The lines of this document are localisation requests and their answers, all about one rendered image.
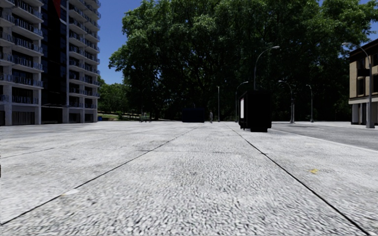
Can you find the tan concrete building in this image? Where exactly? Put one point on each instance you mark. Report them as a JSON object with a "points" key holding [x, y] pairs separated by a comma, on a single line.
{"points": [[361, 85]]}

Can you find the person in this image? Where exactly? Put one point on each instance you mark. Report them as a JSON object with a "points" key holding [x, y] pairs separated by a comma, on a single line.
{"points": [[211, 116]]}

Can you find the green bench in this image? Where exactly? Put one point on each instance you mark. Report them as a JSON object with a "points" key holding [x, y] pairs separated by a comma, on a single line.
{"points": [[145, 118]]}

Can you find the grey pole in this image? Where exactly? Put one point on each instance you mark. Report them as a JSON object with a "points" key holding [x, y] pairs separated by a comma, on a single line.
{"points": [[218, 106]]}

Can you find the black bus shelter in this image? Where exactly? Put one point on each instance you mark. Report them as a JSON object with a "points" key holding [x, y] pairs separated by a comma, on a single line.
{"points": [[257, 110]]}

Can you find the dark box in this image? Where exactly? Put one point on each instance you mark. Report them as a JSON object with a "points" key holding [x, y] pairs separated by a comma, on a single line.
{"points": [[193, 115]]}

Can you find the trees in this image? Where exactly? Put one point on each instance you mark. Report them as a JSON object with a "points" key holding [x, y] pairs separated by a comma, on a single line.
{"points": [[200, 53]]}

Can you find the pale concrete balcony building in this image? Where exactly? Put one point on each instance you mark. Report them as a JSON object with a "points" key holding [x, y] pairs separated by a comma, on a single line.
{"points": [[26, 59]]}

